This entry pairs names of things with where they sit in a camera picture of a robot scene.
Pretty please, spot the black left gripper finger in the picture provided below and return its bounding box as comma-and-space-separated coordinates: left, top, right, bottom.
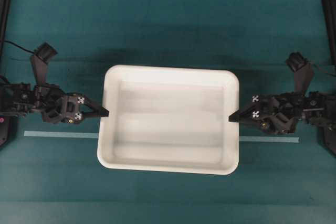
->
80, 94, 109, 113
78, 110, 109, 123

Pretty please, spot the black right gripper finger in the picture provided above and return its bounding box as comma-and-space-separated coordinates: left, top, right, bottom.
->
230, 102, 256, 116
228, 112, 256, 127

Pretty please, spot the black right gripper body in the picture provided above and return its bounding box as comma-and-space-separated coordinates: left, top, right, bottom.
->
251, 92, 304, 134

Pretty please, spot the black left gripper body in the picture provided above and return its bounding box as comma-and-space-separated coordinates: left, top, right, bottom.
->
31, 84, 85, 124

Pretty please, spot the white plastic case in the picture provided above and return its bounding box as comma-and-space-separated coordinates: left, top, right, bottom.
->
97, 65, 239, 175

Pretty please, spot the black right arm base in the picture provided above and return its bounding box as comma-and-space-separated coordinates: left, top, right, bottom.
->
321, 0, 335, 155

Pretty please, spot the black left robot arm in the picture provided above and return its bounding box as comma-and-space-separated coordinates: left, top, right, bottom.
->
1, 83, 109, 124

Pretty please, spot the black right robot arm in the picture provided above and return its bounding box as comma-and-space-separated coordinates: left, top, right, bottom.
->
228, 92, 335, 135

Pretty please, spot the light blue tape strip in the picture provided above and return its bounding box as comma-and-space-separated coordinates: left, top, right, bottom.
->
24, 131, 299, 143

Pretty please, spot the teal table cloth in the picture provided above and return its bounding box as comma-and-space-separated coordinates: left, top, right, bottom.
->
1, 0, 335, 223

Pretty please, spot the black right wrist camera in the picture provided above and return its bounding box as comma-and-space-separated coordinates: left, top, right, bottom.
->
286, 52, 314, 95

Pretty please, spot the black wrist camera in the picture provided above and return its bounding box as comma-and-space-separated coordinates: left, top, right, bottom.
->
286, 52, 314, 95
30, 42, 58, 86

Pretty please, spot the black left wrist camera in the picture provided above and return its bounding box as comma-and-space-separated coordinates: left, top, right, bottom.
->
30, 42, 58, 86

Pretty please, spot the black left camera cable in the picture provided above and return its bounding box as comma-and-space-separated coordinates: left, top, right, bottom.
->
5, 40, 36, 53

